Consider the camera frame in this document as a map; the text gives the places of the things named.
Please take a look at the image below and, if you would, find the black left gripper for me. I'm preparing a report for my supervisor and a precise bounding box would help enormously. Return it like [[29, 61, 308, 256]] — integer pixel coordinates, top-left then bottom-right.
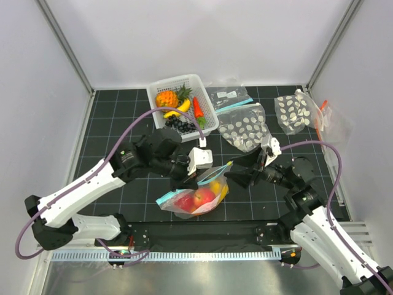
[[152, 152, 200, 193]]

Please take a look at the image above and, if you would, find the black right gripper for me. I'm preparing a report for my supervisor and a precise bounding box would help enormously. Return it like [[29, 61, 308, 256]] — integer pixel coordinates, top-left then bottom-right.
[[224, 143, 296, 190]]

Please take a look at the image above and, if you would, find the red yellow toy apple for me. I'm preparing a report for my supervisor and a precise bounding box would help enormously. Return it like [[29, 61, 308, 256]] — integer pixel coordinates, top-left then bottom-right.
[[193, 188, 216, 208]]

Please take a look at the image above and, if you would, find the clear zip bag teal zipper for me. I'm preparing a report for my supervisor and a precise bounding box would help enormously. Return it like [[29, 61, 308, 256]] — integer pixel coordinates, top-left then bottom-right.
[[156, 161, 233, 219]]

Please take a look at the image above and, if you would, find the toy orange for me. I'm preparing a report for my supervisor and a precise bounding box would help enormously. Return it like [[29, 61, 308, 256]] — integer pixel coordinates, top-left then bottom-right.
[[190, 208, 204, 216]]

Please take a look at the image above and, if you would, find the yellow toy bell pepper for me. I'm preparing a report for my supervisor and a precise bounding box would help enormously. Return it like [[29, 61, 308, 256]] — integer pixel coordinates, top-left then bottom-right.
[[209, 180, 229, 202]]

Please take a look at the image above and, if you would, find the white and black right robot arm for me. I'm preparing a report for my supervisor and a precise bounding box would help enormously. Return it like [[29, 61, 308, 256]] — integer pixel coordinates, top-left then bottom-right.
[[225, 148, 392, 294]]

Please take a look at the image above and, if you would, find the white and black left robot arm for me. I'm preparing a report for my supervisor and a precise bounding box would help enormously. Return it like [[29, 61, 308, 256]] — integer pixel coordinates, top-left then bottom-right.
[[25, 128, 210, 250]]

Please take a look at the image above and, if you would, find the white polka dot zip bag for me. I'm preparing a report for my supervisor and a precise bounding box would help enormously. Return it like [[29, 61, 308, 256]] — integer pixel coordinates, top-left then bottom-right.
[[217, 103, 272, 153]]

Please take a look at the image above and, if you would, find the polka dot bag at right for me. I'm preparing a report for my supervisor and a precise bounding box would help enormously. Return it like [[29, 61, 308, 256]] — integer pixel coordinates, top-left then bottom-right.
[[274, 89, 324, 135]]

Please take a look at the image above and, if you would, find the clear bag blue zipper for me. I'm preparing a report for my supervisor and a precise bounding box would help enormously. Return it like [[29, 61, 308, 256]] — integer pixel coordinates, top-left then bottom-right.
[[206, 86, 253, 111]]

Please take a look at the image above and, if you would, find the clear bag orange zipper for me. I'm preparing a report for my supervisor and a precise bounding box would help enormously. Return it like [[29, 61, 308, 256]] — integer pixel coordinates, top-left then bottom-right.
[[316, 100, 354, 160]]

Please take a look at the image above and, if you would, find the black toy blackberry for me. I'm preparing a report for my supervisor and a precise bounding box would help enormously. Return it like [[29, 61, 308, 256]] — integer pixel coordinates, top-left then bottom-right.
[[165, 115, 197, 133]]

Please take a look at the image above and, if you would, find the yellow toy banana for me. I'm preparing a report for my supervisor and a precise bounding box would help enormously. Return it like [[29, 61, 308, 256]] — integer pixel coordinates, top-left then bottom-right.
[[163, 99, 191, 119]]

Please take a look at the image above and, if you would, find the orange toy pineapple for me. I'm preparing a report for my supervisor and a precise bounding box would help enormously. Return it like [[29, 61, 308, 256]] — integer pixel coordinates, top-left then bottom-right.
[[155, 84, 192, 108]]

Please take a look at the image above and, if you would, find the black grid cutting mat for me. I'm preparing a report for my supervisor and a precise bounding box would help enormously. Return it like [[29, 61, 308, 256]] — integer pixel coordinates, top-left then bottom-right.
[[75, 85, 334, 222]]

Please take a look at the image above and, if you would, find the white plastic basket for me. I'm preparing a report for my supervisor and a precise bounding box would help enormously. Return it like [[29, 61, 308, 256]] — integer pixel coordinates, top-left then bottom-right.
[[147, 74, 219, 143]]

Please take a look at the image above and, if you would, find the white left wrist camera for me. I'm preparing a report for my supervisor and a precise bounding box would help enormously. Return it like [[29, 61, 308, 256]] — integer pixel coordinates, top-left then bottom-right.
[[187, 147, 213, 176]]

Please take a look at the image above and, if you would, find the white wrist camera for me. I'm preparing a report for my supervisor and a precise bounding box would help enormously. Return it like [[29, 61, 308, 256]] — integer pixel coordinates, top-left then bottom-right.
[[187, 147, 213, 176], [260, 135, 282, 167]]

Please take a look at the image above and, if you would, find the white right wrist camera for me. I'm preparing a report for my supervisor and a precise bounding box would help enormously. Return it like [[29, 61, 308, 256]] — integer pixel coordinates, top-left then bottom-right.
[[260, 135, 282, 167]]

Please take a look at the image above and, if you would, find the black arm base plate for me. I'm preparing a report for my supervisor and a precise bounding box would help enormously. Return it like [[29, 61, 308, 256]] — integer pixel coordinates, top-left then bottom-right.
[[93, 218, 314, 248]]

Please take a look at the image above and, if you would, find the slotted grey cable duct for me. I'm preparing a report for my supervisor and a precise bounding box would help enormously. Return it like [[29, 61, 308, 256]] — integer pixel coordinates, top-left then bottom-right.
[[51, 248, 281, 262]]

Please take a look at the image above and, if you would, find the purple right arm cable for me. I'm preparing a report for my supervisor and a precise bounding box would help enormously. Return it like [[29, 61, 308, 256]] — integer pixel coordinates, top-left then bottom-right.
[[279, 140, 393, 290]]

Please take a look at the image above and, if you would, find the right aluminium frame post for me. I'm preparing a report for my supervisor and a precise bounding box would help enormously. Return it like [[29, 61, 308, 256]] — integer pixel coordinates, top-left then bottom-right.
[[306, 0, 364, 92]]

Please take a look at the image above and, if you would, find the aluminium frame post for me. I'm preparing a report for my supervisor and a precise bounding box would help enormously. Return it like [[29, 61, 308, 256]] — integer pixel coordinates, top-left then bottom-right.
[[306, 0, 364, 92], [36, 0, 94, 96]]

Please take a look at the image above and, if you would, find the left aluminium frame post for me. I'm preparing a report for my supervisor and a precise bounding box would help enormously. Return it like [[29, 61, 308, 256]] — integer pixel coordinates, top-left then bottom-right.
[[36, 0, 94, 96]]

